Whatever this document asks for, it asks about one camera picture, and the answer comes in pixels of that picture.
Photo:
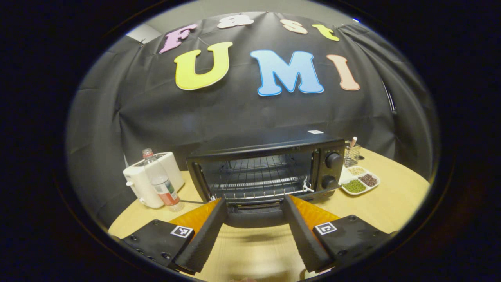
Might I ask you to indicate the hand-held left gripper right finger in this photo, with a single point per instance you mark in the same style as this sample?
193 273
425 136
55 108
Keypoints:
303 243

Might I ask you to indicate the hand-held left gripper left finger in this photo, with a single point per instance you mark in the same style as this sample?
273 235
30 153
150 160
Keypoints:
203 243

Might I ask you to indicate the black electric oven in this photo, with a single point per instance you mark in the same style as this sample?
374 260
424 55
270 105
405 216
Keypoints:
274 149

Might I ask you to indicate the clear plastic water bottle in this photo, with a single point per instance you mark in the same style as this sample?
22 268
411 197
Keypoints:
162 184

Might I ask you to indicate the white divided bean tray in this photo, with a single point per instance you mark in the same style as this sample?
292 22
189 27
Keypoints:
354 186

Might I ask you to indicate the white plastic appliance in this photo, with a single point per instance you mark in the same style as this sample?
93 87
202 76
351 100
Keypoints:
137 184

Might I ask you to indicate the black backdrop cloth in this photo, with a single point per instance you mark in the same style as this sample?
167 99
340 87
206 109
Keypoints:
156 109

